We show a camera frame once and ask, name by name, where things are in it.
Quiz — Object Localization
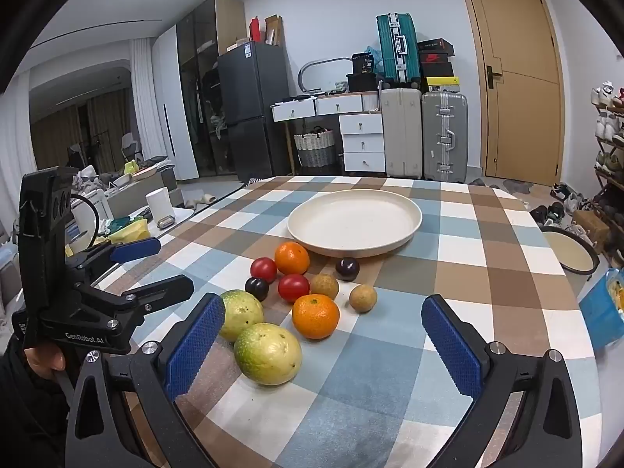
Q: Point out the wooden door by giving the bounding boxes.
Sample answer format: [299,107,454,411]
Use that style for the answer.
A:
[456,0,566,186]

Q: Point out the white drawer desk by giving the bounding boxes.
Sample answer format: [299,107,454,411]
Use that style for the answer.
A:
[271,92,383,174]

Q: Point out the teal suitcase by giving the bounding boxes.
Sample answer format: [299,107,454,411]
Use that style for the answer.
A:
[376,13,422,83]

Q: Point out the black storage basket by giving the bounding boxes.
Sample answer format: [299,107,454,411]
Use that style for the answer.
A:
[346,74,381,92]

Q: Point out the white cylinder appliance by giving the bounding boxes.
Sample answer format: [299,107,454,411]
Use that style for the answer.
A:
[146,188,175,227]

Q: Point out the black cable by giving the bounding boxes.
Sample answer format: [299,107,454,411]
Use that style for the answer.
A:
[71,194,101,239]

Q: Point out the beige suitcase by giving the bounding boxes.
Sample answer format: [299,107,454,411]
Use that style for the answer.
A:
[380,88,423,179]

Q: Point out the white cabinet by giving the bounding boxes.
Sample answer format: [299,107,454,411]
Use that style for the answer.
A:
[152,24,200,181]

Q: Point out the white office chair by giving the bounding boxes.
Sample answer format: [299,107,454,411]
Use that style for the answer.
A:
[121,133,144,161]

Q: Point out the woven laundry basket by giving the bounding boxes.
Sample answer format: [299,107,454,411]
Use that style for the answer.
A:
[294,127,337,167]

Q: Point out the orange mandarin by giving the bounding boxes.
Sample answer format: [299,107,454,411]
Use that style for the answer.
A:
[274,242,311,276]
[292,294,340,340]

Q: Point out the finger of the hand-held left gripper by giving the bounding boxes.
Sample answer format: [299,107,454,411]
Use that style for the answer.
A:
[66,236,161,274]
[73,274,195,323]

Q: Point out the shoe rack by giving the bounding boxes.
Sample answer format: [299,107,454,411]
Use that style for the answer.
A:
[592,80,624,254]

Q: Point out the green-yellow guava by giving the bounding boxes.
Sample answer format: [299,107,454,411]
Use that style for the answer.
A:
[218,290,265,343]
[233,323,303,386]

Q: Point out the yellow and black shoe box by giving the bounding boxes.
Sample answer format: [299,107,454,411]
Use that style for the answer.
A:
[423,76,461,94]

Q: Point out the brown longan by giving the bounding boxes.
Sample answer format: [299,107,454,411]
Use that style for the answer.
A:
[349,284,378,314]
[310,273,339,300]

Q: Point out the blue plastic bag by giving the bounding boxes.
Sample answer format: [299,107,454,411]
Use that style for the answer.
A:
[579,268,624,349]

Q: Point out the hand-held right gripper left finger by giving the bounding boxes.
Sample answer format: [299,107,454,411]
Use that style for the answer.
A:
[65,293,228,468]

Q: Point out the open cardboard box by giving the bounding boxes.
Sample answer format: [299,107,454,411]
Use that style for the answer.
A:
[264,14,284,47]

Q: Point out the black printed bag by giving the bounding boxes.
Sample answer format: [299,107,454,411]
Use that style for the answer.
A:
[351,52,381,76]

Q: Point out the yellow cloth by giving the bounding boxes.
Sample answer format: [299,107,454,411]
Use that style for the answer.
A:
[108,219,149,245]

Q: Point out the red and black shoe box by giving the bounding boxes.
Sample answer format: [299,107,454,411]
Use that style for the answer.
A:
[419,51,454,79]

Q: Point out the red tomato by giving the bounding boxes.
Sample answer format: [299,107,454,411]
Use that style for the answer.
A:
[250,257,278,284]
[277,274,311,303]

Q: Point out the person's left hand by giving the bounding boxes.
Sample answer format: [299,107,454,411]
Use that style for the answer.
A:
[23,340,66,381]

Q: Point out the cream round plate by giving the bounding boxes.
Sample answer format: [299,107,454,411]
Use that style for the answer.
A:
[287,189,423,258]

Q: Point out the silver suitcase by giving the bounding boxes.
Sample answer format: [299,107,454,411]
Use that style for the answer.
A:
[422,92,469,183]

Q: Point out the checked tablecloth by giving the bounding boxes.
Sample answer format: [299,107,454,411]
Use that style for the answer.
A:
[92,175,603,468]

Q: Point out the silver oval hoop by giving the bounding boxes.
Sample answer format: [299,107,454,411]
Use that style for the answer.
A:
[298,57,354,93]

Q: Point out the glass door wardrobe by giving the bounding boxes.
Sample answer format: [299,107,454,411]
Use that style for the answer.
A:
[176,0,247,179]

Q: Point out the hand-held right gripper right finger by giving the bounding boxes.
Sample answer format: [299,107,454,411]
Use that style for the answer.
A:
[420,295,583,468]

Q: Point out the small cardboard box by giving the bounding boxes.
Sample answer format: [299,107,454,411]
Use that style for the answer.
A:
[573,209,610,245]

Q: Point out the round stool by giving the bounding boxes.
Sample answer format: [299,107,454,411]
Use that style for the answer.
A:
[541,227,599,276]

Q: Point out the dark grey fridge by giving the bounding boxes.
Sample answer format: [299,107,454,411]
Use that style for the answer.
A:
[217,41,292,183]

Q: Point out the dark purple plum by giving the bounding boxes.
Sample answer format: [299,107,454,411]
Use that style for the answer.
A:
[245,277,270,302]
[335,257,360,282]

